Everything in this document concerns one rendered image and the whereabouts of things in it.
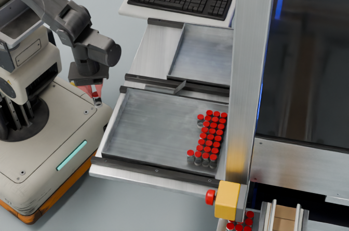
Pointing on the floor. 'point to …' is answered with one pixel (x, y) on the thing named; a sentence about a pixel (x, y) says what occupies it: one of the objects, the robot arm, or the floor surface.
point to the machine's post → (247, 68)
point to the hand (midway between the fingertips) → (95, 94)
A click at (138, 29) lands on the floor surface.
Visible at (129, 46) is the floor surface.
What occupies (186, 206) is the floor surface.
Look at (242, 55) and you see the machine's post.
